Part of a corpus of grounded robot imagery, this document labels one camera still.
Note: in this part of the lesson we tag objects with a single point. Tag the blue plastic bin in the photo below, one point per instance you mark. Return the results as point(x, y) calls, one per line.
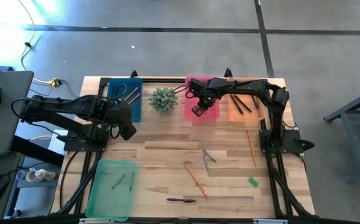
point(137, 112)

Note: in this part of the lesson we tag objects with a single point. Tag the purple pen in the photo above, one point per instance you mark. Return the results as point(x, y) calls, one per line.
point(181, 200)

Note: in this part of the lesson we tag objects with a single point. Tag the green plastic bin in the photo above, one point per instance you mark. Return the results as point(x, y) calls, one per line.
point(105, 202)

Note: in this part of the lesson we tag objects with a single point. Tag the orange pencil pink eraser cap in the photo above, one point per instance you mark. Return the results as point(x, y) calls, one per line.
point(134, 98)
point(131, 93)
point(251, 148)
point(196, 181)

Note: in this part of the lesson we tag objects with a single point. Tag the grey metal cart frame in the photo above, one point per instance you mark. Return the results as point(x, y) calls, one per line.
point(350, 140)

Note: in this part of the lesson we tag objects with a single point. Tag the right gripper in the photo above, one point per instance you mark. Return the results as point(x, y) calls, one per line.
point(206, 90)

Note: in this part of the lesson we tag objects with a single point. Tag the grey desk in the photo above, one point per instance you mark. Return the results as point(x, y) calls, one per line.
point(5, 124)

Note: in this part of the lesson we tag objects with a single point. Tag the black aluminium table frame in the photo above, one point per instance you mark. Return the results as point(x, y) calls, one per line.
point(161, 80)

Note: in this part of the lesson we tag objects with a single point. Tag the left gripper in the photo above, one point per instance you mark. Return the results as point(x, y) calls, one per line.
point(119, 112)

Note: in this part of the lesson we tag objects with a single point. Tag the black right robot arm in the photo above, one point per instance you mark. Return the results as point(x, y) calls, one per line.
point(245, 87)

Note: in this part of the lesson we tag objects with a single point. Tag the orange plastic bin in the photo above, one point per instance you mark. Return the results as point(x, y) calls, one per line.
point(248, 116)

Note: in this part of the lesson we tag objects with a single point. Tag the blue pen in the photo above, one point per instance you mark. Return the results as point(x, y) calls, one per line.
point(255, 102)

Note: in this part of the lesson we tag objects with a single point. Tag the pink plastic bin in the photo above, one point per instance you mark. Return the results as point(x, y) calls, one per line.
point(214, 115)

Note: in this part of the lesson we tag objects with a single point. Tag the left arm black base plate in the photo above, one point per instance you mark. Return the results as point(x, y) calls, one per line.
point(74, 146)

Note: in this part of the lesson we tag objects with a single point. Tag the yellow black power plug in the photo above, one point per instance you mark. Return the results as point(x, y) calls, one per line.
point(55, 82)

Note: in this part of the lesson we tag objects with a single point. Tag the green eraser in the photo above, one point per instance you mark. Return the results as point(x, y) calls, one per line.
point(253, 181)

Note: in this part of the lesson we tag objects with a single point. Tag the cream plastic bottle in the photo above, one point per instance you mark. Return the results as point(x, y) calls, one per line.
point(46, 175)

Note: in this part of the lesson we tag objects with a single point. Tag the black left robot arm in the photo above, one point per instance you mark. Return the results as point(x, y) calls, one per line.
point(58, 107)

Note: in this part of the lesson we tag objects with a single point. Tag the potted artificial green plant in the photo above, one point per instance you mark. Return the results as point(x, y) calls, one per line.
point(163, 100)

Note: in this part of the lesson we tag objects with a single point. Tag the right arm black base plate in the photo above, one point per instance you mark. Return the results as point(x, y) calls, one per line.
point(291, 146)

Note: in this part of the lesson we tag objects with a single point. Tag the white paper sheet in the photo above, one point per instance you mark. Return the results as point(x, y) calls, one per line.
point(57, 146)

